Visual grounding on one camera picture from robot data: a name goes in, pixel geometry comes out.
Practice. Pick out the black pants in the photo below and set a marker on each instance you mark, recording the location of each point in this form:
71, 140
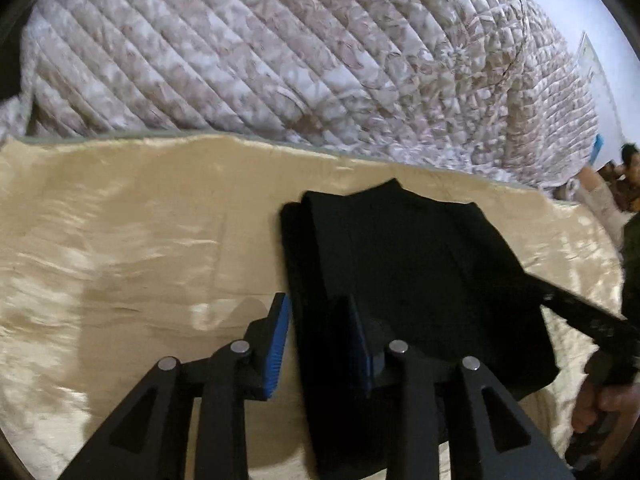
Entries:
400, 260

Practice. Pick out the small blue object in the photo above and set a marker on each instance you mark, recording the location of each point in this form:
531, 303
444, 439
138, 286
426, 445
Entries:
596, 150

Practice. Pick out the wall poster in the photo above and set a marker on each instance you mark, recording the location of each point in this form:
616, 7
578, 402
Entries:
600, 85

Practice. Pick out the beige bolster pillow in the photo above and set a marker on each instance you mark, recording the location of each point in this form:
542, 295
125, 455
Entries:
597, 200

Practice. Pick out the person's dark olive clothing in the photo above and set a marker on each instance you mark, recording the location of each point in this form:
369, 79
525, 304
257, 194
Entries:
631, 260

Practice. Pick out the golden satin cloth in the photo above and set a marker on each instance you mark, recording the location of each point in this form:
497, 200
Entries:
125, 235

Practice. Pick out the beige patterned quilted blanket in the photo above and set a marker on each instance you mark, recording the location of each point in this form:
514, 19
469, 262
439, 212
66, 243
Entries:
250, 50

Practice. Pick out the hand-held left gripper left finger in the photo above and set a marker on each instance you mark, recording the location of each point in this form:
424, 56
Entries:
280, 340

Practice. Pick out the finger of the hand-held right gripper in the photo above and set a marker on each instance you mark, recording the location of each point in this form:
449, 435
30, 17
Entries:
585, 317

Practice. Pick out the person's right hand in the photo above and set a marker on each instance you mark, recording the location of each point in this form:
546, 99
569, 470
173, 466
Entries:
610, 410

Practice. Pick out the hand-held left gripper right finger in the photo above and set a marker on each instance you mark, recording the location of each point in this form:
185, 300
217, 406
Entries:
361, 350

